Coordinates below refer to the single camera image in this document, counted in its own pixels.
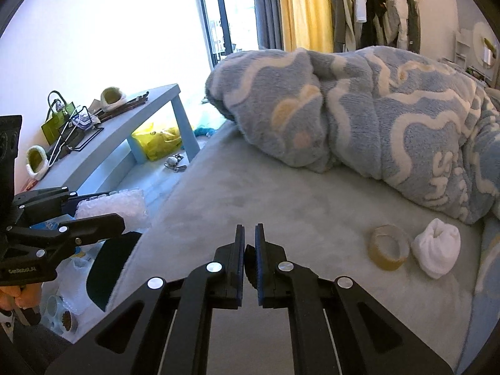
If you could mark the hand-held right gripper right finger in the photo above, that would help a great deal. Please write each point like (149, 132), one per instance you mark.
(259, 265)

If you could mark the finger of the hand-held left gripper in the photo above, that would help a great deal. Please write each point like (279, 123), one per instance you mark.
(97, 226)
(90, 200)

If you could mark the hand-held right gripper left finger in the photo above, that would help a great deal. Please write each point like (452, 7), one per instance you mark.
(241, 265)

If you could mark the clear bubble wrap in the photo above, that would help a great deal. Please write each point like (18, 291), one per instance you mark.
(125, 203)

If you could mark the person's left hand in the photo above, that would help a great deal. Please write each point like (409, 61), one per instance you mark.
(23, 297)

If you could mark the green tote bag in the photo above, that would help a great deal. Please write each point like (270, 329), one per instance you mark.
(54, 129)

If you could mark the white plastic sheet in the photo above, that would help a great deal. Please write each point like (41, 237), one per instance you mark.
(74, 277)

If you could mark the bed with grey mattress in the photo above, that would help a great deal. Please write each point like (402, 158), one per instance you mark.
(273, 195)

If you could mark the blue white tissue pack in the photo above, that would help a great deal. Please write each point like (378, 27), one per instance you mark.
(82, 120)

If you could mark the yellow plastic bag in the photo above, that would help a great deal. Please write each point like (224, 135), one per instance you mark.
(156, 144)

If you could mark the light blue low table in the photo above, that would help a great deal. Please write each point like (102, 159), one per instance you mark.
(121, 119)

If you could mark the light blue bowl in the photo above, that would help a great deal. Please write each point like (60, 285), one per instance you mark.
(52, 305)

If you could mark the pet food bowl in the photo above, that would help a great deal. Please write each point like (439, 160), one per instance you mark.
(67, 320)

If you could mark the carved dark wooden stick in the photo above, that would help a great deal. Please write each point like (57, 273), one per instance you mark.
(140, 95)

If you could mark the brown tape roll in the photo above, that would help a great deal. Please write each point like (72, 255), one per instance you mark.
(377, 254)

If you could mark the teal fuzzy object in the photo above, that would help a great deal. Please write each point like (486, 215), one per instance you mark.
(205, 131)

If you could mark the blue white patterned blanket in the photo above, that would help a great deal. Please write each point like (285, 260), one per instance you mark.
(351, 117)

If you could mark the rolled white sock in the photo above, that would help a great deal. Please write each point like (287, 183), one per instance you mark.
(437, 250)

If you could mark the black framed glass door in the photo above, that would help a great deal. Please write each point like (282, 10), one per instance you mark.
(218, 27)

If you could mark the grey curtain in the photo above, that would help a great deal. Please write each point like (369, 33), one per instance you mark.
(267, 7)

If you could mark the yellow curtain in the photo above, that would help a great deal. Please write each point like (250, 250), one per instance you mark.
(304, 7)

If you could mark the beige hanging coat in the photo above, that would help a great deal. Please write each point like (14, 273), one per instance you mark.
(343, 15)

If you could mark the light grey hanging jacket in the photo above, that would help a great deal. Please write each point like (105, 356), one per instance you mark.
(392, 23)

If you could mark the dark grey hanging garment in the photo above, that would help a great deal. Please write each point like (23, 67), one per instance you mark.
(412, 23)

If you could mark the black hanging jacket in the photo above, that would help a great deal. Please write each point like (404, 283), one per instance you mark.
(375, 0)

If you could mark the white dressing table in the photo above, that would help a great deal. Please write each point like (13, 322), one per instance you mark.
(463, 50)

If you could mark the round mirror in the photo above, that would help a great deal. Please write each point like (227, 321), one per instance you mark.
(478, 47)

